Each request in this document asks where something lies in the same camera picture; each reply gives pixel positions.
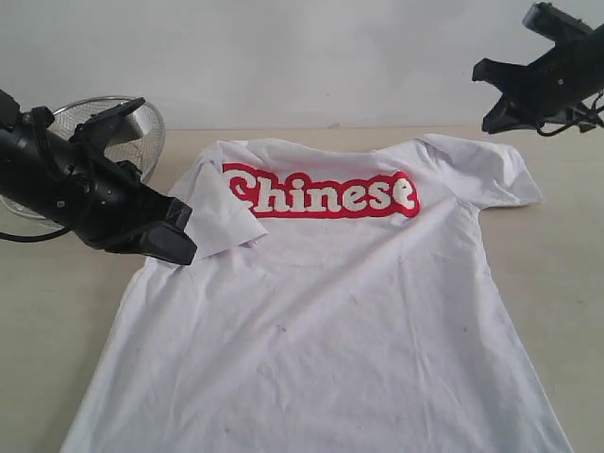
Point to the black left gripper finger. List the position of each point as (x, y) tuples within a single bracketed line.
[(176, 213), (167, 243)]

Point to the white t-shirt red print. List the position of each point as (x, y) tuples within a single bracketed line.
[(337, 302)]

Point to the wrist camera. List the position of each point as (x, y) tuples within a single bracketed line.
[(116, 125), (554, 24)]

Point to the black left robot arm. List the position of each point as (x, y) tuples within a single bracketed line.
[(72, 183)]

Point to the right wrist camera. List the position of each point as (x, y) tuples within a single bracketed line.
[(554, 24)]

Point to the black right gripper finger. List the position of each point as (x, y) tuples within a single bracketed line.
[(501, 74), (512, 111)]

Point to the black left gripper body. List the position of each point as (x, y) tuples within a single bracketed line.
[(107, 205)]

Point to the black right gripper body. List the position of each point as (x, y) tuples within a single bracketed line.
[(564, 77)]

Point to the metal mesh basket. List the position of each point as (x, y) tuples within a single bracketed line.
[(34, 156)]

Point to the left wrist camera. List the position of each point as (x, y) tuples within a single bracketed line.
[(116, 125)]

